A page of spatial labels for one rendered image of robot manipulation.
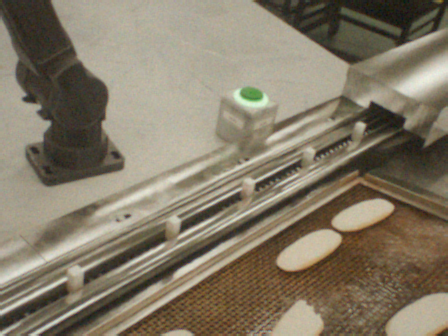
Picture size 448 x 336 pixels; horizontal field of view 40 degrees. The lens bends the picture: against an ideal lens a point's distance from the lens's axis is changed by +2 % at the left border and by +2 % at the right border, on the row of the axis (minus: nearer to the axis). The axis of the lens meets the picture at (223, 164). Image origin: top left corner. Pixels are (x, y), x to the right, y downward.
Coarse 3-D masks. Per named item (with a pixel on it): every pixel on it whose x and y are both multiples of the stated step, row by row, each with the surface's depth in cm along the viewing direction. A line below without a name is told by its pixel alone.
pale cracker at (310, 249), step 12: (300, 240) 69; (312, 240) 69; (324, 240) 69; (336, 240) 69; (288, 252) 67; (300, 252) 67; (312, 252) 67; (324, 252) 67; (288, 264) 65; (300, 264) 65; (312, 264) 66
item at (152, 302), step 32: (320, 192) 78; (352, 192) 81; (384, 192) 80; (288, 224) 73; (224, 256) 67; (352, 256) 68; (384, 256) 68; (416, 256) 69; (160, 288) 60; (352, 288) 63; (416, 288) 64; (128, 320) 58; (160, 320) 58; (224, 320) 59; (352, 320) 59; (384, 320) 60
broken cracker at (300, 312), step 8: (296, 304) 60; (304, 304) 59; (288, 312) 59; (296, 312) 58; (304, 312) 58; (312, 312) 58; (280, 320) 58; (288, 320) 57; (296, 320) 57; (304, 320) 57; (312, 320) 57; (320, 320) 58; (280, 328) 56; (288, 328) 56; (296, 328) 56; (304, 328) 56; (312, 328) 57; (320, 328) 57
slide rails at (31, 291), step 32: (352, 128) 103; (384, 128) 105; (288, 160) 92; (320, 160) 93; (224, 192) 83; (160, 224) 75; (96, 256) 69; (32, 288) 64; (96, 288) 66; (32, 320) 61
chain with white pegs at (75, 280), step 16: (304, 160) 92; (256, 192) 86; (224, 208) 82; (176, 224) 73; (192, 224) 78; (160, 240) 75; (128, 256) 71; (80, 272) 64; (96, 272) 69; (48, 304) 64; (16, 320) 62
